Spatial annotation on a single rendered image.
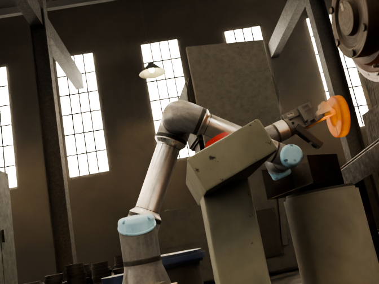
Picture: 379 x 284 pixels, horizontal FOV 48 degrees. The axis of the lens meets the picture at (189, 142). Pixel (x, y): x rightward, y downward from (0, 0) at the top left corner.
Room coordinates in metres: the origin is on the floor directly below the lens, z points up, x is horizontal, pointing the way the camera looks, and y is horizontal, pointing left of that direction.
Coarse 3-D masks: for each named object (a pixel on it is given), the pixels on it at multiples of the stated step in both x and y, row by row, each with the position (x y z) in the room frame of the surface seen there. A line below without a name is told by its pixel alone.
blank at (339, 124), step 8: (336, 96) 1.53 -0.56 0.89; (336, 104) 1.52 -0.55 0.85; (344, 104) 1.50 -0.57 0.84; (336, 112) 1.53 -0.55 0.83; (344, 112) 1.50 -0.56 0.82; (328, 120) 1.63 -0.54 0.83; (336, 120) 1.61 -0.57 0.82; (344, 120) 1.50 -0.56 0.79; (336, 128) 1.57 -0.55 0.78; (344, 128) 1.52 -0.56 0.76; (336, 136) 1.59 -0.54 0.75
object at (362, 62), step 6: (378, 42) 1.32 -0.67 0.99; (378, 48) 1.33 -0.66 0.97; (372, 54) 1.38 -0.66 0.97; (378, 54) 1.34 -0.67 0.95; (354, 60) 1.55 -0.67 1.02; (360, 60) 1.47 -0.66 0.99; (366, 60) 1.43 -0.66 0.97; (372, 60) 1.39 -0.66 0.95; (378, 60) 1.38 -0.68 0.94; (360, 66) 1.52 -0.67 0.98; (366, 66) 1.48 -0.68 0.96; (372, 72) 1.45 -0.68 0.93
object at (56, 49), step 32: (32, 0) 7.05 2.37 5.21; (288, 0) 9.10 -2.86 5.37; (320, 0) 8.02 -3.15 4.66; (32, 32) 7.69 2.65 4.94; (288, 32) 10.00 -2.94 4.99; (320, 32) 8.01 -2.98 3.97; (64, 64) 9.47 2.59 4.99; (352, 128) 8.02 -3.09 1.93; (64, 160) 7.82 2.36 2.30; (64, 192) 7.59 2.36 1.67; (64, 224) 7.70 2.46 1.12; (64, 256) 7.70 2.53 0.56
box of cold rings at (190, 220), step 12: (168, 216) 3.65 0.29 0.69; (180, 216) 3.67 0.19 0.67; (192, 216) 3.68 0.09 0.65; (168, 228) 3.65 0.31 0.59; (180, 228) 3.66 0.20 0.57; (192, 228) 3.68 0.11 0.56; (204, 228) 3.69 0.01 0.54; (168, 240) 3.65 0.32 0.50; (180, 240) 3.66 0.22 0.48; (192, 240) 3.67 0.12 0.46; (204, 240) 3.68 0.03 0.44; (168, 252) 3.65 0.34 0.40; (204, 264) 3.68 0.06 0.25; (204, 276) 3.68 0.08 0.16
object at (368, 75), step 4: (352, 60) 1.60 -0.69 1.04; (356, 64) 1.58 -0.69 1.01; (360, 68) 1.56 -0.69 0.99; (360, 72) 1.56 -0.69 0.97; (364, 72) 1.54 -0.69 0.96; (368, 72) 1.51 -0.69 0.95; (376, 72) 1.46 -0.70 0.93; (364, 76) 1.54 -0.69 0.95; (368, 76) 1.52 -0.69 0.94; (372, 76) 1.49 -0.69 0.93; (376, 76) 1.46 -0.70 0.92; (372, 80) 1.50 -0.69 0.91; (376, 80) 1.47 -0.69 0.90
